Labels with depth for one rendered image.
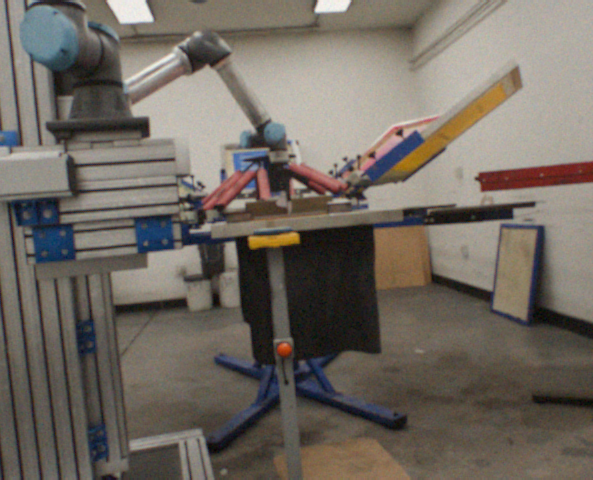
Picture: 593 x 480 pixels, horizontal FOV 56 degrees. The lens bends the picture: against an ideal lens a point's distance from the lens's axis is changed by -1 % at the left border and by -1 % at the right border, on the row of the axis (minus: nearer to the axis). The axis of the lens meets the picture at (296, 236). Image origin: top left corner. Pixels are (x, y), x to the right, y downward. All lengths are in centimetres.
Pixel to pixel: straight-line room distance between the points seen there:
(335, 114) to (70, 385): 538
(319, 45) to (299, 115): 83
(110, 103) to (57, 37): 19
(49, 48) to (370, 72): 569
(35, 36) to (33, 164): 26
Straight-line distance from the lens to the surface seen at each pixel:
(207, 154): 644
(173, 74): 215
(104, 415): 170
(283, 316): 151
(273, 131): 209
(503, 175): 259
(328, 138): 654
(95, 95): 140
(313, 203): 228
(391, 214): 174
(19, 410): 166
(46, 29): 131
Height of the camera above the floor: 102
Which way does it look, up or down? 3 degrees down
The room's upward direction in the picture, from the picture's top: 5 degrees counter-clockwise
